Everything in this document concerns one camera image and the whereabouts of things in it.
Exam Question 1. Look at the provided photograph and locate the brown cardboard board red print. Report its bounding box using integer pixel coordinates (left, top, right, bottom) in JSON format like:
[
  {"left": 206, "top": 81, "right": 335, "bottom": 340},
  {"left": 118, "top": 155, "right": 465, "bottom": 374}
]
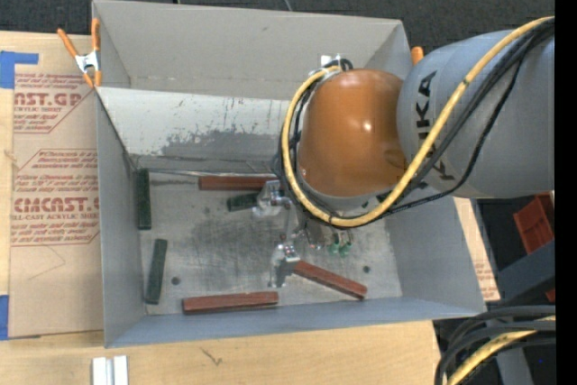
[{"left": 0, "top": 30, "right": 502, "bottom": 340}]

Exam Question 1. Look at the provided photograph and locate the red-brown flat block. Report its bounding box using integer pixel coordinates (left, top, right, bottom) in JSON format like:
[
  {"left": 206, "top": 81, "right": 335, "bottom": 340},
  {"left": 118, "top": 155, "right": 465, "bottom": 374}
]
[
  {"left": 181, "top": 290, "right": 280, "bottom": 316},
  {"left": 291, "top": 260, "right": 369, "bottom": 300},
  {"left": 197, "top": 175, "right": 277, "bottom": 192}
]

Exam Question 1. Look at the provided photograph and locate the grey metal bin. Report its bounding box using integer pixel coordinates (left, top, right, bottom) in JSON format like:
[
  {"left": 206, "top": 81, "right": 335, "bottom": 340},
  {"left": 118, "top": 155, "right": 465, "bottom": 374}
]
[{"left": 91, "top": 0, "right": 488, "bottom": 349}]

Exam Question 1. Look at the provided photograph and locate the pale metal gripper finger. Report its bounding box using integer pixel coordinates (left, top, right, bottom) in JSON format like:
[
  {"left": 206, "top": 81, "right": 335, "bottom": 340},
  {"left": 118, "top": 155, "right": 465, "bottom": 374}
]
[
  {"left": 269, "top": 242, "right": 301, "bottom": 289},
  {"left": 251, "top": 179, "right": 292, "bottom": 219}
]

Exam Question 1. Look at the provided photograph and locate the dark green flat block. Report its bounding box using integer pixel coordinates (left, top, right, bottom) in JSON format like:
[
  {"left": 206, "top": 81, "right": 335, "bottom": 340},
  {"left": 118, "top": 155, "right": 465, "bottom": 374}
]
[
  {"left": 225, "top": 192, "right": 261, "bottom": 213},
  {"left": 135, "top": 168, "right": 153, "bottom": 232},
  {"left": 144, "top": 238, "right": 169, "bottom": 306}
]

